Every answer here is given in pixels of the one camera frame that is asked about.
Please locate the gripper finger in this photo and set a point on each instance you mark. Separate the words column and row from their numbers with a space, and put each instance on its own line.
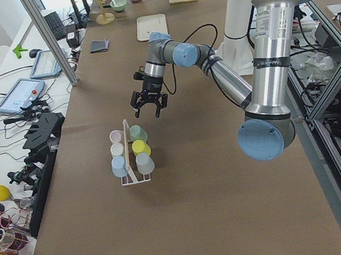
column 137, row 112
column 158, row 110

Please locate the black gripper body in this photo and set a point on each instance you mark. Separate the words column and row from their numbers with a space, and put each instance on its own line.
column 152, row 85

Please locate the sage green cup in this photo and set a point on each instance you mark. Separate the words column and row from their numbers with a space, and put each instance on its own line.
column 138, row 133

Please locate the cream rabbit tray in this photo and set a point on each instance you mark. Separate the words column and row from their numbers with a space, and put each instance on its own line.
column 150, row 23

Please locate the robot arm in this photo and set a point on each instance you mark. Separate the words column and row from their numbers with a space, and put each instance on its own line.
column 267, row 129

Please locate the pink cup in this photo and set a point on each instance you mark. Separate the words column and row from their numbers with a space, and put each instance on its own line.
column 116, row 136

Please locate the yellow-green cup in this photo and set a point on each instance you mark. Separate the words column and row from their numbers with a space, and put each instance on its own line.
column 140, row 146

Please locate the white cream cup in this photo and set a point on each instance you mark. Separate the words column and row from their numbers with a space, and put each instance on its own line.
column 117, row 149

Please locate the pale grey-blue cup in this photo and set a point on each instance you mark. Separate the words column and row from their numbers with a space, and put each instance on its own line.
column 145, row 164

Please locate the light blue cup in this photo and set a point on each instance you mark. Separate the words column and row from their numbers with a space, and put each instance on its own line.
column 118, row 164

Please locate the folded grey cloth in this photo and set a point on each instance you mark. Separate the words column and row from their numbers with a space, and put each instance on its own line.
column 99, row 45

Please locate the wooden mug tree stand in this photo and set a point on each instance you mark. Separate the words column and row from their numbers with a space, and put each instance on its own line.
column 104, row 18

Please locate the green bowl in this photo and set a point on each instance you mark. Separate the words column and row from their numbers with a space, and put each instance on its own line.
column 121, row 5

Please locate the black power adapter box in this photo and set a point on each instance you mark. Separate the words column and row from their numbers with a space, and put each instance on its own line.
column 74, row 36

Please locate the black tool holder rack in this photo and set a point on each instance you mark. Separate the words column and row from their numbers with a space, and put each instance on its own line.
column 39, row 163

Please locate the far teach pendant tablet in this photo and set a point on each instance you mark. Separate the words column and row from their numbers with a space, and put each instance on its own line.
column 45, row 66

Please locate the teach pendant tablet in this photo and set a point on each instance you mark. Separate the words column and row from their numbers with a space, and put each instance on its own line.
column 21, row 95
column 45, row 66

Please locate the black keyboard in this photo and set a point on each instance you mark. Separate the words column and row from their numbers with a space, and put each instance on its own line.
column 56, row 26

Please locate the near teach pendant tablet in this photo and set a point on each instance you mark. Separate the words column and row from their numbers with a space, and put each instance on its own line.
column 21, row 95

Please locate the black computer mouse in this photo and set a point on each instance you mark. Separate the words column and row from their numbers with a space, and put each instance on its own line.
column 33, row 53

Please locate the green clamp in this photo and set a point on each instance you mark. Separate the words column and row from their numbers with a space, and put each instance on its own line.
column 18, row 51

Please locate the wooden rack handle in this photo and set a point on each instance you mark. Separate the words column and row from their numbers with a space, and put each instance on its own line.
column 126, row 139

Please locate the white wire cup rack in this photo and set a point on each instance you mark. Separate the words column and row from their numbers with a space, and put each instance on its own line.
column 131, row 178

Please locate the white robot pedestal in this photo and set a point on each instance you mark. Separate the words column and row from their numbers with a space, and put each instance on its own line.
column 235, row 49

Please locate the aluminium frame post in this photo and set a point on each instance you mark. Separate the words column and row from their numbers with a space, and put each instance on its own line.
column 38, row 20

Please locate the copper wire bottle rack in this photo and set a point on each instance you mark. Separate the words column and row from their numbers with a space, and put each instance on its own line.
column 14, row 230

